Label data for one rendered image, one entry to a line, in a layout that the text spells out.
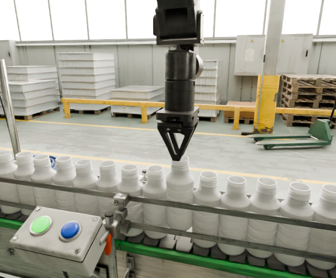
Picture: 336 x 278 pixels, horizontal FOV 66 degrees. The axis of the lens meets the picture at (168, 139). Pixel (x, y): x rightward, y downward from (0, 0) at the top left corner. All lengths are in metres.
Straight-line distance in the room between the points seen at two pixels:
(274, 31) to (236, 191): 4.70
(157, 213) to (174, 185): 0.09
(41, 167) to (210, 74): 5.31
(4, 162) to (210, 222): 0.53
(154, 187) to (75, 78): 6.51
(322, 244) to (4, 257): 0.78
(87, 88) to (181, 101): 6.41
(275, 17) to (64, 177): 4.79
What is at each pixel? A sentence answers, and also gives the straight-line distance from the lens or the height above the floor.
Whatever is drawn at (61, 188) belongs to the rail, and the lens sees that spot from 0.66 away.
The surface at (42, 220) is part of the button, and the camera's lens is 0.53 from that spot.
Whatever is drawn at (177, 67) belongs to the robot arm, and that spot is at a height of 1.38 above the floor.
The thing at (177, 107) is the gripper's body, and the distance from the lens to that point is 0.47.
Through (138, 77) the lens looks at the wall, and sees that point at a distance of 8.06.
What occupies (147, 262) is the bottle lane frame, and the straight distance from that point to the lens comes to 0.64.
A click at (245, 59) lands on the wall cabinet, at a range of 7.17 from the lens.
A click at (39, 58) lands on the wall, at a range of 9.85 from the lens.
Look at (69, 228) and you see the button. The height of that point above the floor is 1.12.
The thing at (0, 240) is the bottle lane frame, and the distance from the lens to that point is 0.86.
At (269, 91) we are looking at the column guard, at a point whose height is 0.83.
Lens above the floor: 1.40
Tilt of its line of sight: 18 degrees down
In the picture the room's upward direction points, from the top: straight up
